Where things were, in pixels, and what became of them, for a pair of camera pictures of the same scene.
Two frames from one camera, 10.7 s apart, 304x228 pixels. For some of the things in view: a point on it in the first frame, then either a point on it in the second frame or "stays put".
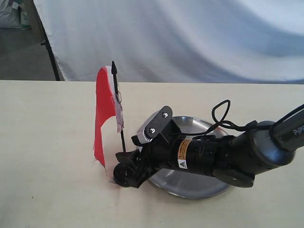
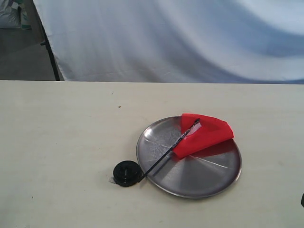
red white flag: [108, 103] → [197, 131]
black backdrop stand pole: [46, 42] stays put
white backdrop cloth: [212, 41] stays put
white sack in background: [14, 16] stays put
